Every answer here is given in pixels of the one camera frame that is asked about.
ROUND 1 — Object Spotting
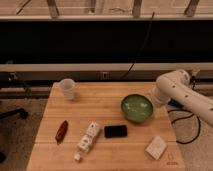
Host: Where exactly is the green ceramic bowl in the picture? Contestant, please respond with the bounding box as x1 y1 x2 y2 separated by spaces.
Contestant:
121 94 154 123

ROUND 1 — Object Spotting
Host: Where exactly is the clear plastic measuring cup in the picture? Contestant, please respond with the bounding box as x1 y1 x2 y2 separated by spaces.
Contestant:
58 79 75 100

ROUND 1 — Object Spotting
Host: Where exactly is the black hanging cable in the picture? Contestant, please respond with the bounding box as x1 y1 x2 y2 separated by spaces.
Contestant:
119 11 156 82

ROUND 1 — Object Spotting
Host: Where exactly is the black floor cable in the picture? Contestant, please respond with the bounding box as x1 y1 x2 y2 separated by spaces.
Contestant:
167 99 202 145

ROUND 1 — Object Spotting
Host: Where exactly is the black smartphone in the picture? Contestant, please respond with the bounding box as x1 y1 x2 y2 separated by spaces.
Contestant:
104 125 127 138

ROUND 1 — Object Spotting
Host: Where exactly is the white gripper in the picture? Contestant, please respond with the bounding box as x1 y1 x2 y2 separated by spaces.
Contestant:
150 87 170 108

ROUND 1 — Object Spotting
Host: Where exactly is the white sponge block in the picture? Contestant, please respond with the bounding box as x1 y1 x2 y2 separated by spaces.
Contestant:
145 136 167 160

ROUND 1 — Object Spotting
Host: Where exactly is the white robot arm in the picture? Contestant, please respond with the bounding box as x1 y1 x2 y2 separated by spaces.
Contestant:
150 70 213 127

